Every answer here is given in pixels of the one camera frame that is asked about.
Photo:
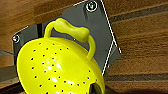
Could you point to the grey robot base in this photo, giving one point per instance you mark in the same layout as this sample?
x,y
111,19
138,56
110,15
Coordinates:
x,y
100,23

